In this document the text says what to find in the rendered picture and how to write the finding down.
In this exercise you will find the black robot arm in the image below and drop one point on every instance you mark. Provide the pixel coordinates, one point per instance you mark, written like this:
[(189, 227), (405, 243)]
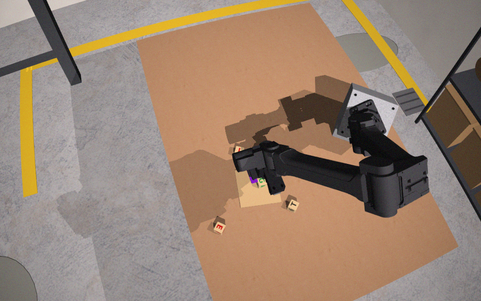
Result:
[(388, 179)]

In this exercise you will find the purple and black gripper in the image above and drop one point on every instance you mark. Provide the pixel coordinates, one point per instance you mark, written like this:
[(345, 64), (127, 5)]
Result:
[(252, 175)]

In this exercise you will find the tan flat mat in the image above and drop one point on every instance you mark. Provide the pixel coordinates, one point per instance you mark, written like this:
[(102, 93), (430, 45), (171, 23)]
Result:
[(250, 194)]

